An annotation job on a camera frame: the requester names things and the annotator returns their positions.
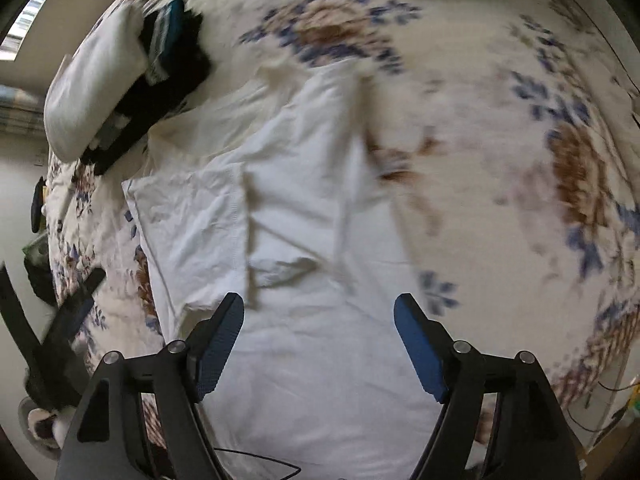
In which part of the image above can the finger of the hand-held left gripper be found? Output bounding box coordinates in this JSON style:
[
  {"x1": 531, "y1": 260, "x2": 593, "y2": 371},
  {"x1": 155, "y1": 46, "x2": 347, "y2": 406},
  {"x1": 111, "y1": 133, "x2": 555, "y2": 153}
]
[
  {"x1": 0, "y1": 261, "x2": 57, "y2": 407},
  {"x1": 44, "y1": 266, "x2": 108, "y2": 362}
]

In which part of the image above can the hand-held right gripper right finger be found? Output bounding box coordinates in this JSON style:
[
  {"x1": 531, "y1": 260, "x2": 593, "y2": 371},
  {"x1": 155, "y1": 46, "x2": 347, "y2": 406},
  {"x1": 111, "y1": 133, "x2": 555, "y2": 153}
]
[{"x1": 393, "y1": 292, "x2": 585, "y2": 480}]

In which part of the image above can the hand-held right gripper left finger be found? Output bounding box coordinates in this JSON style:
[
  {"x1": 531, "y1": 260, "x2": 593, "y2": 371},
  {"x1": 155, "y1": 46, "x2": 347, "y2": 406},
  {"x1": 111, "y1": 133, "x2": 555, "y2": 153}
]
[{"x1": 54, "y1": 291, "x2": 246, "y2": 480}]

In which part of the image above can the white T-shirt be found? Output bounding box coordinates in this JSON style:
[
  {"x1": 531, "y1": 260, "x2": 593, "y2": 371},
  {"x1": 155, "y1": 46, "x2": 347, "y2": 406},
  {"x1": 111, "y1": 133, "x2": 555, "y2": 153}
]
[{"x1": 122, "y1": 57, "x2": 451, "y2": 480}]

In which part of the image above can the black clothes pile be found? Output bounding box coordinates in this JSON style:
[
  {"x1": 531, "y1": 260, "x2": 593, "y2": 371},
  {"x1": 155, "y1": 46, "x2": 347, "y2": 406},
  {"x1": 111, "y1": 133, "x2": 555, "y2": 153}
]
[{"x1": 25, "y1": 260, "x2": 58, "y2": 306}]

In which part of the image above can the green plastic bag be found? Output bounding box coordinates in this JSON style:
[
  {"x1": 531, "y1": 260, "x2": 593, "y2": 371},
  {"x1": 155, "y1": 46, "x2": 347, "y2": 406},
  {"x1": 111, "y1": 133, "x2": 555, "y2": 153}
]
[{"x1": 24, "y1": 237, "x2": 49, "y2": 262}]

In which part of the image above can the grey round object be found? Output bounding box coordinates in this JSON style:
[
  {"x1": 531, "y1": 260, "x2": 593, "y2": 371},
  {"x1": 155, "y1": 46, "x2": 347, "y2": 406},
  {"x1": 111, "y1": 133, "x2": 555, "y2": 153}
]
[{"x1": 17, "y1": 397, "x2": 73, "y2": 461}]

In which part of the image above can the yellow stool with dark seat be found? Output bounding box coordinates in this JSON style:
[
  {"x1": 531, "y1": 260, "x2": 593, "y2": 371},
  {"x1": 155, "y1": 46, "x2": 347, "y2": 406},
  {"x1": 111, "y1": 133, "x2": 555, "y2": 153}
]
[{"x1": 31, "y1": 176, "x2": 48, "y2": 235}]

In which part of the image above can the blue striped curtain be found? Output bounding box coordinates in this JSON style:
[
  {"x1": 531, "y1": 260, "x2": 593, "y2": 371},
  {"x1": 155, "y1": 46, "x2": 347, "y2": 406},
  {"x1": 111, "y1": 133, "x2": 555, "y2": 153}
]
[{"x1": 0, "y1": 84, "x2": 51, "y2": 137}]

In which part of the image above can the off-white folded garment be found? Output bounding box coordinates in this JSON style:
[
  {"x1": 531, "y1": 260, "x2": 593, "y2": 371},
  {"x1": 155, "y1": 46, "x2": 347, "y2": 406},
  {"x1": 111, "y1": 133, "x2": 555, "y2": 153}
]
[{"x1": 44, "y1": 5, "x2": 148, "y2": 161}]

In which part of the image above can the dark folded garment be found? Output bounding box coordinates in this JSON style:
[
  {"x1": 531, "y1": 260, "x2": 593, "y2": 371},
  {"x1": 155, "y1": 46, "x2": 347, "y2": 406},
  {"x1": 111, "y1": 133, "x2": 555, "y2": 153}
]
[{"x1": 80, "y1": 7, "x2": 213, "y2": 176}]

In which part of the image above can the floral blanket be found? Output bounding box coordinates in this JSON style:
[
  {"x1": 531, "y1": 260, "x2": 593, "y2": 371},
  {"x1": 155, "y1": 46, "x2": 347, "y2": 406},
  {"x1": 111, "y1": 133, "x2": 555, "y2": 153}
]
[{"x1": 45, "y1": 0, "x2": 640, "y2": 480}]

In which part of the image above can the teal striped garment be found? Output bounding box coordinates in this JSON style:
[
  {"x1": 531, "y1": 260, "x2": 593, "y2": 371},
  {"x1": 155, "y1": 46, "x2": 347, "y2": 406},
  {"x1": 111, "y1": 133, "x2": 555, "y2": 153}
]
[{"x1": 147, "y1": 0, "x2": 187, "y2": 86}]

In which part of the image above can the window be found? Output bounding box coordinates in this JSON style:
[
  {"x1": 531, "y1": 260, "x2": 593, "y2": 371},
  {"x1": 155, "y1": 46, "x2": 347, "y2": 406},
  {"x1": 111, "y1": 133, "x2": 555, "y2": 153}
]
[{"x1": 0, "y1": 0, "x2": 76, "y2": 61}]

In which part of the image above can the black cable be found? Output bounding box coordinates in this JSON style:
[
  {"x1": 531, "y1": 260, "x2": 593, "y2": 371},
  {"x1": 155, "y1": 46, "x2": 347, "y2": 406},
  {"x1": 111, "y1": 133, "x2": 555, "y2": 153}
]
[
  {"x1": 212, "y1": 446, "x2": 303, "y2": 480},
  {"x1": 567, "y1": 377, "x2": 640, "y2": 436}
]

